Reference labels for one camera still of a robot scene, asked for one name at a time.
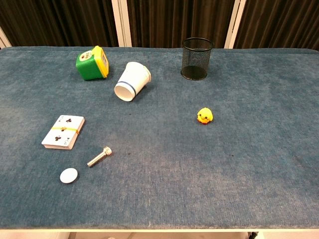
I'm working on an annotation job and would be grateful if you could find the yellow toy duck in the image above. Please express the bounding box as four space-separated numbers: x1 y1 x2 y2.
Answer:
196 107 213 125

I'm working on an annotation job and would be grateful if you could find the blue table cloth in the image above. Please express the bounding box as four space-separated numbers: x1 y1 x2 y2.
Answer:
0 46 319 230

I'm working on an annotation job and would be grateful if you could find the white paper cup blue stripe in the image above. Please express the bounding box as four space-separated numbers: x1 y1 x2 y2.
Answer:
114 61 152 102

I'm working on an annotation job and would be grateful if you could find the black mesh pen holder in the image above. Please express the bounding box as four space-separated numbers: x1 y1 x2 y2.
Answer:
180 37 214 81

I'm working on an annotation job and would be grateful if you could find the silver metal bolt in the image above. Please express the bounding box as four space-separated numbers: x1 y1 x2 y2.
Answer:
86 146 113 168

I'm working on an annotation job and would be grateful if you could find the green box yellow lid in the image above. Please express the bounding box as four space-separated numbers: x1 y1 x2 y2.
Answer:
75 45 110 81

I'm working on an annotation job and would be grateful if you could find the playing card deck rubber band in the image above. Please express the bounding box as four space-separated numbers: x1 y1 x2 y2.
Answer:
41 115 86 150

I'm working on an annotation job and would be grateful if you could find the dark pleated curtain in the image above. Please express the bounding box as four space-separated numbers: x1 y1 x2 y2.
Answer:
0 0 319 52

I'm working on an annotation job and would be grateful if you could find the white round disc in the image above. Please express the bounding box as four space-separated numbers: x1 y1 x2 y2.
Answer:
59 167 78 185

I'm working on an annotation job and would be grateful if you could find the white vertical frame post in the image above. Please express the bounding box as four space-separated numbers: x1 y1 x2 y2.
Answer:
224 0 247 49
111 0 133 48
0 26 12 49

